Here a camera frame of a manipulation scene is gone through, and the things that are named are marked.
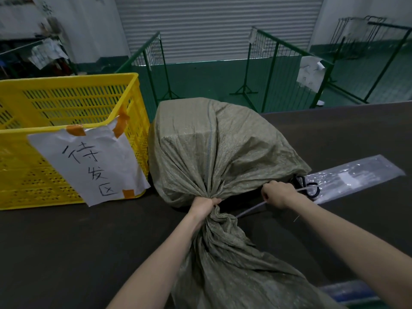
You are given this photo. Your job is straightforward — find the black scissors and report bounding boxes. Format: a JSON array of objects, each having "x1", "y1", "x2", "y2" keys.
[{"x1": 291, "y1": 175, "x2": 321, "y2": 200}]

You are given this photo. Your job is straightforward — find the white paper sheet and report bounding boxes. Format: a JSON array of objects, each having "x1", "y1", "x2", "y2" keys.
[{"x1": 296, "y1": 56, "x2": 326, "y2": 93}]

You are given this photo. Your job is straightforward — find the person's right forearm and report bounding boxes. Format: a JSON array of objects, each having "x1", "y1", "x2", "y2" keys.
[{"x1": 285, "y1": 193, "x2": 412, "y2": 309}]

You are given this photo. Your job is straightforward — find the yellow plastic crate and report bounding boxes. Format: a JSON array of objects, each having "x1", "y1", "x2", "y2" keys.
[{"x1": 0, "y1": 73, "x2": 151, "y2": 211}]

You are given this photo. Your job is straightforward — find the green wire fence panel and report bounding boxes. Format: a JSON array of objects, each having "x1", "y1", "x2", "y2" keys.
[
  {"x1": 229, "y1": 26, "x2": 336, "y2": 114},
  {"x1": 115, "y1": 31, "x2": 181, "y2": 122}
]

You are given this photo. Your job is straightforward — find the hanging white papers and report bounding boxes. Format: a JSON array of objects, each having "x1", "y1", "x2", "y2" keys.
[{"x1": 28, "y1": 38, "x2": 69, "y2": 70}]

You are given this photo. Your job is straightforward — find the clear bag of cable ties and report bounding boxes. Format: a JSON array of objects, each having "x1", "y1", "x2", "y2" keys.
[{"x1": 304, "y1": 154, "x2": 406, "y2": 205}]

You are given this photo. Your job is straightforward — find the green metal frame barrier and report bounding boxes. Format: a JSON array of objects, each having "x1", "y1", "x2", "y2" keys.
[{"x1": 327, "y1": 21, "x2": 412, "y2": 105}]

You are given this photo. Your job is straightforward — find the grey-green woven sack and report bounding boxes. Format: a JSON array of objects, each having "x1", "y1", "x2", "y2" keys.
[{"x1": 148, "y1": 97, "x2": 343, "y2": 309}]

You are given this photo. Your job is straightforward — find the person's left hand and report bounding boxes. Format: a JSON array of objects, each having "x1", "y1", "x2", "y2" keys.
[{"x1": 188, "y1": 197, "x2": 223, "y2": 229}]

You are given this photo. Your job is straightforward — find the black wire rack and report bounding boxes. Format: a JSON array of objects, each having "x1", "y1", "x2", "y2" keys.
[{"x1": 329, "y1": 15, "x2": 387, "y2": 60}]

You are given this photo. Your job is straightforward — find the person's left forearm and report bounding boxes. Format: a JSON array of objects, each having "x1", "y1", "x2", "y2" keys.
[{"x1": 107, "y1": 216, "x2": 210, "y2": 309}]

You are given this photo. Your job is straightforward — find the white cable tie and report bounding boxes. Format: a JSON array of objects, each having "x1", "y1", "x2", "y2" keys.
[{"x1": 236, "y1": 185, "x2": 317, "y2": 219}]

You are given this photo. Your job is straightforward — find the grey roller shutter door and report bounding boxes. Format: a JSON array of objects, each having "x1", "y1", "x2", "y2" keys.
[{"x1": 113, "y1": 0, "x2": 326, "y2": 65}]

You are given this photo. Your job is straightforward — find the person's right hand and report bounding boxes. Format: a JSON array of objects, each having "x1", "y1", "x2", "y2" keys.
[{"x1": 260, "y1": 180, "x2": 302, "y2": 210}]

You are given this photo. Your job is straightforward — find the white handwritten paper sign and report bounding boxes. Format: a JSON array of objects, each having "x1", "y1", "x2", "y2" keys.
[{"x1": 27, "y1": 118, "x2": 151, "y2": 207}]

